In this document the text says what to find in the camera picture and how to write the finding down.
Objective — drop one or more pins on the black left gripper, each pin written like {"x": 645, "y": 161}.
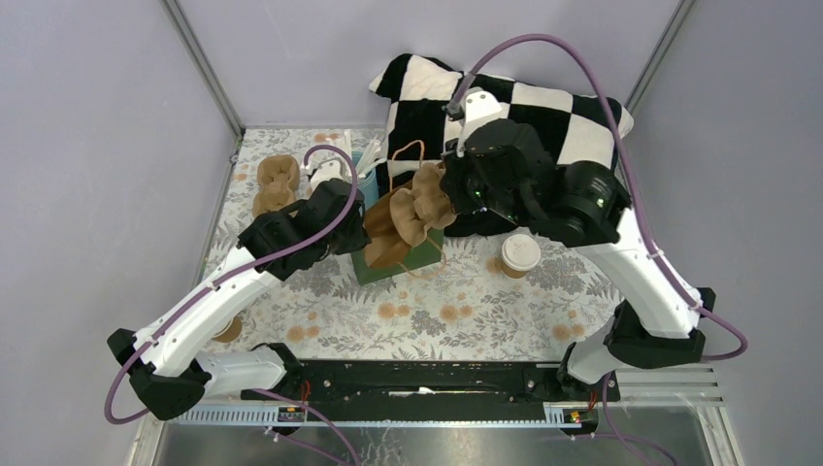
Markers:
{"x": 361, "y": 237}

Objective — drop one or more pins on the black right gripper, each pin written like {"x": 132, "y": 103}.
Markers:
{"x": 453, "y": 166}

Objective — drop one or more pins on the brown cardboard cup carrier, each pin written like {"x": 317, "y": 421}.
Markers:
{"x": 402, "y": 219}
{"x": 278, "y": 177}

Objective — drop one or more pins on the white plastic cup lid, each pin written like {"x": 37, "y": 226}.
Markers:
{"x": 521, "y": 252}

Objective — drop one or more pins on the green paper bag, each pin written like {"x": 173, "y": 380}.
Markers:
{"x": 423, "y": 262}

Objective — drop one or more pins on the brown paper coffee cup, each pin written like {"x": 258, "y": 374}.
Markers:
{"x": 512, "y": 272}

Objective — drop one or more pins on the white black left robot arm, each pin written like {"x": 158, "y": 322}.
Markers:
{"x": 166, "y": 363}

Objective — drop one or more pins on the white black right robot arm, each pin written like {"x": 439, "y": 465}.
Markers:
{"x": 500, "y": 166}

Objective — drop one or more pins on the black cloth bundle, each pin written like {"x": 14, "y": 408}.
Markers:
{"x": 481, "y": 223}

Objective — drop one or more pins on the light blue cup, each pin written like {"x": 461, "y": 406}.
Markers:
{"x": 369, "y": 187}

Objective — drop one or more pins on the white wrapped straws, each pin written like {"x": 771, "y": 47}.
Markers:
{"x": 370, "y": 158}

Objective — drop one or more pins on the floral patterned table mat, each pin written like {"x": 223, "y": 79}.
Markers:
{"x": 467, "y": 309}

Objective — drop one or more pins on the black white checkered pillow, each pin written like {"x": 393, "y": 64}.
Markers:
{"x": 571, "y": 127}

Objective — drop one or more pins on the stack of brown paper cups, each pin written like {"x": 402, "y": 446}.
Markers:
{"x": 230, "y": 332}

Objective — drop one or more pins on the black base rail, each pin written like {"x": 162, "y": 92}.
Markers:
{"x": 416, "y": 393}

